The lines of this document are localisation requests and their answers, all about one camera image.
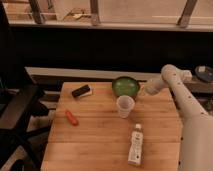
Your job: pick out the orange carrot toy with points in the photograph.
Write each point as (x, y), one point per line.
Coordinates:
(71, 118)

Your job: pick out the black office chair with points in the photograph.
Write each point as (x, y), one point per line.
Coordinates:
(15, 118)

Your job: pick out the black whiteboard eraser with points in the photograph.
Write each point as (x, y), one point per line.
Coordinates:
(81, 91)

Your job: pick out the clear plastic cup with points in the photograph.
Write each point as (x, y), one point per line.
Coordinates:
(125, 105)

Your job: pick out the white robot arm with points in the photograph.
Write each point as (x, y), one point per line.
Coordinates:
(196, 144)

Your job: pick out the white plastic bottle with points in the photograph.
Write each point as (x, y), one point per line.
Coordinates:
(135, 151)

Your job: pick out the small white box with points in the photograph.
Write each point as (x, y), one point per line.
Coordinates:
(187, 75)

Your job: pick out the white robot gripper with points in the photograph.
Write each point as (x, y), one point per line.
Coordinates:
(154, 86)

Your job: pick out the dark round plate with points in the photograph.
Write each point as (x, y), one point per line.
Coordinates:
(204, 73)

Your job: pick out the green ceramic bowl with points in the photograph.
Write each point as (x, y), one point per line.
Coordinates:
(125, 85)

